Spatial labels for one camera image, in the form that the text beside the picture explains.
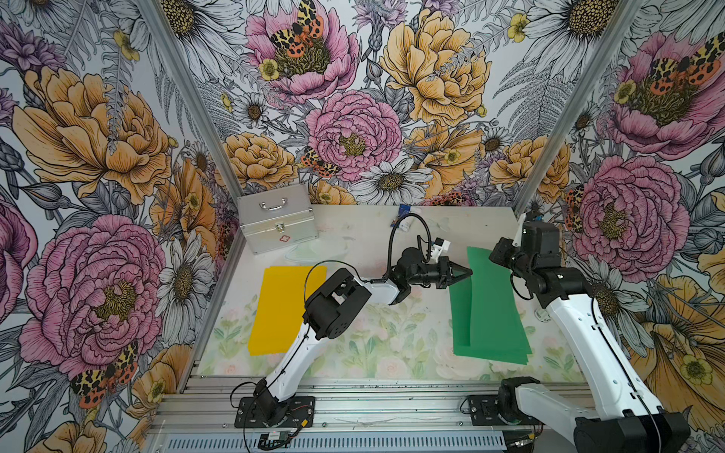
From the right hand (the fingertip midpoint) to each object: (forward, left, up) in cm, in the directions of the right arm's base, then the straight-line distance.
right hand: (494, 251), depth 78 cm
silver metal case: (+24, +65, -8) cm, 70 cm away
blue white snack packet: (+32, +19, -21) cm, 43 cm away
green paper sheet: (-12, -2, -17) cm, 21 cm away
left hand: (-3, +4, -10) cm, 11 cm away
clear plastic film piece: (+23, +54, -25) cm, 63 cm away
